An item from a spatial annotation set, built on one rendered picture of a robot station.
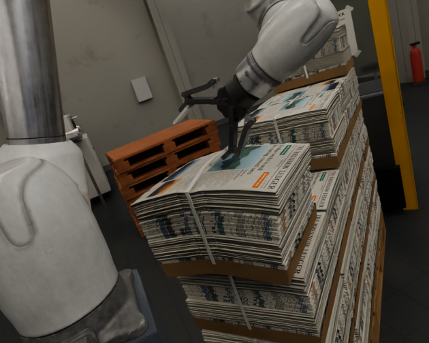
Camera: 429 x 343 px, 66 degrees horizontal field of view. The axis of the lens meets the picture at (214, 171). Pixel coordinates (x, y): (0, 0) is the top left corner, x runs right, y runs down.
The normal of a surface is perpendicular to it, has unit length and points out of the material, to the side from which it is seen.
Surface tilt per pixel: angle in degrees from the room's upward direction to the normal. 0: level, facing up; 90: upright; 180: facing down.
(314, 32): 112
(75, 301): 96
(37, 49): 97
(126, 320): 14
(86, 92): 90
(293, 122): 90
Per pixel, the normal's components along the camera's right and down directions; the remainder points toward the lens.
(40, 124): 0.61, 0.12
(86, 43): 0.36, 0.17
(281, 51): -0.33, 0.55
